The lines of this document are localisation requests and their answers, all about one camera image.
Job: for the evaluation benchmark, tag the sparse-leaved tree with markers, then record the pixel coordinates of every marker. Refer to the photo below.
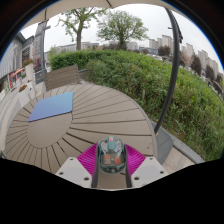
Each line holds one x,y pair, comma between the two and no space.
79,35

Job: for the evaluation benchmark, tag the dark curved parasol pole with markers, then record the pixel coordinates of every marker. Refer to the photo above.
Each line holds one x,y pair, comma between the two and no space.
171,73

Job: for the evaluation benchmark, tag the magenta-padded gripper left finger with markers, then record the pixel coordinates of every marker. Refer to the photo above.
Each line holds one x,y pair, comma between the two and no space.
75,171

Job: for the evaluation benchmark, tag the grey parasol base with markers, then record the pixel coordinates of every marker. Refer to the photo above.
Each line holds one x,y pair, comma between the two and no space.
164,143

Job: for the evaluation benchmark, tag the teal transparent computer mouse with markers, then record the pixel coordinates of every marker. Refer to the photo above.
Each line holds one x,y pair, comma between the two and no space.
111,155

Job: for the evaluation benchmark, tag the low white flower planter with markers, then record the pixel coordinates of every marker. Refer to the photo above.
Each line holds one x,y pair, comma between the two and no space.
24,96

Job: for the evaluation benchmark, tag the brown slatted wooden chair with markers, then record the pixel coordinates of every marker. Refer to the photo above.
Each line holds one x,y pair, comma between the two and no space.
61,76

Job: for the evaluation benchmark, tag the group of apartment buildings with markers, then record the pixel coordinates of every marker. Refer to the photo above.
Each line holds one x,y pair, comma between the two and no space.
200,61

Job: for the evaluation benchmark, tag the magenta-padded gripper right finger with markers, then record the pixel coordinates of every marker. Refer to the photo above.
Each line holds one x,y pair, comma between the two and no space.
146,171

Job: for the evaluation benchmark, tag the blue rectangular mouse pad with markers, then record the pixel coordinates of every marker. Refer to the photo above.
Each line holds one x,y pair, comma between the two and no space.
51,106

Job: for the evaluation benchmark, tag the dense leafy tree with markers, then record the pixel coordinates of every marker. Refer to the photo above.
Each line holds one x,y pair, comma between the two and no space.
121,28

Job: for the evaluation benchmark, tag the tall white flower planter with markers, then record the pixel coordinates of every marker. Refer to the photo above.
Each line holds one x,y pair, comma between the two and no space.
29,71

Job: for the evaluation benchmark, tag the dark grey sign pillar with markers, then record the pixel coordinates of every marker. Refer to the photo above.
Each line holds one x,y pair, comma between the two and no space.
38,46

